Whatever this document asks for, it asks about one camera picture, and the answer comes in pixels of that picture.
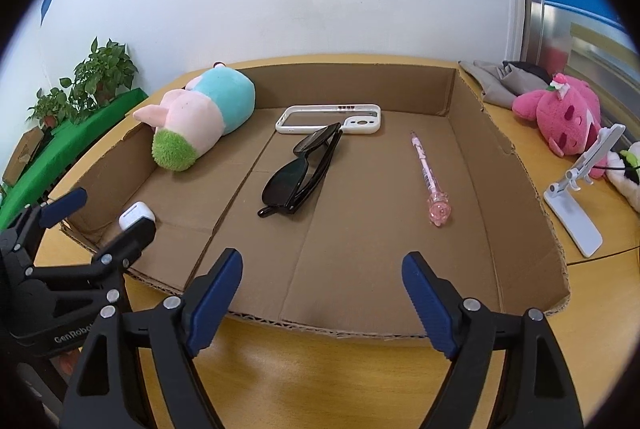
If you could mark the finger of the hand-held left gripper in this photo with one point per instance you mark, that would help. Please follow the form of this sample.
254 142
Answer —
135 239
62 206

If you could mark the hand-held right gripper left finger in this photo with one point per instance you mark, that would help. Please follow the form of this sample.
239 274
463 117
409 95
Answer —
215 304

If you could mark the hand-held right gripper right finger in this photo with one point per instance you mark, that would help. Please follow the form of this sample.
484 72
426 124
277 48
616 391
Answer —
430 304

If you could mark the white earbuds case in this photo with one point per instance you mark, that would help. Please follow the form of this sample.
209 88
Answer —
134 214

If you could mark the torn brown cardboard box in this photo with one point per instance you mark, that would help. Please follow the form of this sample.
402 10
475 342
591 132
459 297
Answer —
350 259

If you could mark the pink pen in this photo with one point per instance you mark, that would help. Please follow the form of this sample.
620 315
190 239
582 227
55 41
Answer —
425 169

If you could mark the black sunglasses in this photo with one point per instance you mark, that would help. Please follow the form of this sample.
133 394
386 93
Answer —
285 186

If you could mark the pink and blue plush pig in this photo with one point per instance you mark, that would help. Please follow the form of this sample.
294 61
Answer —
220 99

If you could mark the white phone case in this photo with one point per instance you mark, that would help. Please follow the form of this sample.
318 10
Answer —
367 125

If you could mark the small brown cardboard box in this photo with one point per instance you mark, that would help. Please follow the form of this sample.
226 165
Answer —
22 154

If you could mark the green cloth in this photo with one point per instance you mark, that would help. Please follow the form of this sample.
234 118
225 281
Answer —
75 134

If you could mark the small green potted plant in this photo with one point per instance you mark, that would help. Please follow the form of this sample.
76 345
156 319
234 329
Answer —
50 106

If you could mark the tall green potted plant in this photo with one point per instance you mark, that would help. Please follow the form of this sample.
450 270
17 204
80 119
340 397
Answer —
105 69

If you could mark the white phone stand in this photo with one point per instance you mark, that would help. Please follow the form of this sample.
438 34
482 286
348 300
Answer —
575 224

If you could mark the pink plush toy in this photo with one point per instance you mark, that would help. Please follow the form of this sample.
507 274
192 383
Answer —
550 109

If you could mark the grey cloth bag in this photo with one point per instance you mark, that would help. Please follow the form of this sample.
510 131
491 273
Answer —
495 84

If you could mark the white plush toy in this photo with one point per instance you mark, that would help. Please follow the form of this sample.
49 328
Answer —
627 186

